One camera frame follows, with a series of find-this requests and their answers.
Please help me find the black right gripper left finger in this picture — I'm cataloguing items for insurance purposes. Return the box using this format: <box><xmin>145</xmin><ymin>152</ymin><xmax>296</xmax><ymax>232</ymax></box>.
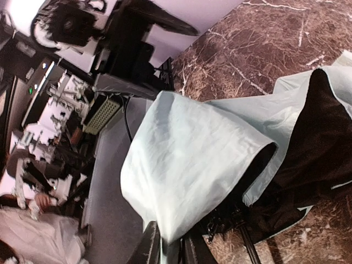
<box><xmin>139</xmin><ymin>221</ymin><xmax>161</xmax><ymax>264</ymax></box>

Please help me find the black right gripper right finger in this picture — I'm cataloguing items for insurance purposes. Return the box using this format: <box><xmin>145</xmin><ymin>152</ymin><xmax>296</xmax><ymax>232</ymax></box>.
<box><xmin>183</xmin><ymin>233</ymin><xmax>217</xmax><ymax>264</ymax></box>

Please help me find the mint green folding umbrella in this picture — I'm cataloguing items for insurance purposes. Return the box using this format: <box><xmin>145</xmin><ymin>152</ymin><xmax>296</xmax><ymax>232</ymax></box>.
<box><xmin>120</xmin><ymin>51</ymin><xmax>351</xmax><ymax>263</ymax></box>

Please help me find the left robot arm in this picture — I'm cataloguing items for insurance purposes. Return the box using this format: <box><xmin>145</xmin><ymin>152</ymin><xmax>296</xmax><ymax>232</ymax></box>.
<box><xmin>30</xmin><ymin>1</ymin><xmax>199</xmax><ymax>83</ymax></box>

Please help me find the cluttered background workbench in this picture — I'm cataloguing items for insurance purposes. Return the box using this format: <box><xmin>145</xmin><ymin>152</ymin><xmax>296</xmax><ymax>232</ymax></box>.
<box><xmin>6</xmin><ymin>58</ymin><xmax>124</xmax><ymax>208</ymax></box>

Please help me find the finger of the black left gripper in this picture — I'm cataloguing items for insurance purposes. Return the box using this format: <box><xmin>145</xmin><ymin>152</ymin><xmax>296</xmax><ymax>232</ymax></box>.
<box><xmin>150</xmin><ymin>5</ymin><xmax>199</xmax><ymax>36</ymax></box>

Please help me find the person in white clothing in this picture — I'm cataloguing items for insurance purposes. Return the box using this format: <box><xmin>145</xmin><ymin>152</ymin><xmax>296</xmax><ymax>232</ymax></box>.
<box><xmin>1</xmin><ymin>193</ymin><xmax>91</xmax><ymax>263</ymax></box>

